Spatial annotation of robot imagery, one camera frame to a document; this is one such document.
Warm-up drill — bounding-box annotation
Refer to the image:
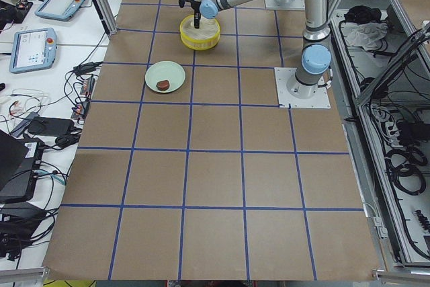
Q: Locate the teach pendant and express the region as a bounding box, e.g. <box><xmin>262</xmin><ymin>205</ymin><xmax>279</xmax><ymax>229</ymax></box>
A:
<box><xmin>35</xmin><ymin>0</ymin><xmax>86</xmax><ymax>22</ymax></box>
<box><xmin>9</xmin><ymin>28</ymin><xmax>57</xmax><ymax>74</ymax></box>

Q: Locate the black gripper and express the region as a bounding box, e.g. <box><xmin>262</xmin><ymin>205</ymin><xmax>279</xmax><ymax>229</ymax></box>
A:
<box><xmin>191</xmin><ymin>0</ymin><xmax>201</xmax><ymax>29</ymax></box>

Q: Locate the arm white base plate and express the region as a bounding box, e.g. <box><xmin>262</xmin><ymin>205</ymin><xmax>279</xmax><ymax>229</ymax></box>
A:
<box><xmin>274</xmin><ymin>67</ymin><xmax>331</xmax><ymax>109</ymax></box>
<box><xmin>264</xmin><ymin>0</ymin><xmax>305</xmax><ymax>11</ymax></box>

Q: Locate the brown steamed bun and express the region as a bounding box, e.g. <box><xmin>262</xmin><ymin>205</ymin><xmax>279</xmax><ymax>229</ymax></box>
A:
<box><xmin>156</xmin><ymin>79</ymin><xmax>170</xmax><ymax>91</ymax></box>

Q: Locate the far teach pendant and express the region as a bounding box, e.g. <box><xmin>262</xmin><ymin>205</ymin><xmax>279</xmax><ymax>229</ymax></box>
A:
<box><xmin>35</xmin><ymin>0</ymin><xmax>86</xmax><ymax>22</ymax></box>

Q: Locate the lower yellow steamer layer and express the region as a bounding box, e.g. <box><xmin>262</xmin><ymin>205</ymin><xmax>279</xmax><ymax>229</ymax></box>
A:
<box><xmin>179</xmin><ymin>15</ymin><xmax>220</xmax><ymax>51</ymax></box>

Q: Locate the black laptop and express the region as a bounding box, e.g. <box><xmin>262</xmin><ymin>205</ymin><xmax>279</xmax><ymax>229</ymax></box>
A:
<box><xmin>1</xmin><ymin>131</ymin><xmax>43</xmax><ymax>204</ymax></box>

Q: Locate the light green plate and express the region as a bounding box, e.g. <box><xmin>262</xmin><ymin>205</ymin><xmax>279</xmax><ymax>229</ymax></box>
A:
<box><xmin>144</xmin><ymin>61</ymin><xmax>185</xmax><ymax>93</ymax></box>

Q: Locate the black power adapter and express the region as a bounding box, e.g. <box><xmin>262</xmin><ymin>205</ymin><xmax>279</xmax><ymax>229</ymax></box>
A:
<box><xmin>28</xmin><ymin>116</ymin><xmax>74</xmax><ymax>136</ymax></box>

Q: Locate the white crumpled cloth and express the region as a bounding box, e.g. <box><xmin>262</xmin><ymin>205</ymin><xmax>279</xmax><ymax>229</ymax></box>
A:
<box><xmin>345</xmin><ymin>22</ymin><xmax>388</xmax><ymax>50</ymax></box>

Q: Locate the near teach pendant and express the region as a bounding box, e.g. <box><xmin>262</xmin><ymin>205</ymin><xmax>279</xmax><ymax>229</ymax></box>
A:
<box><xmin>9</xmin><ymin>28</ymin><xmax>57</xmax><ymax>74</ymax></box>

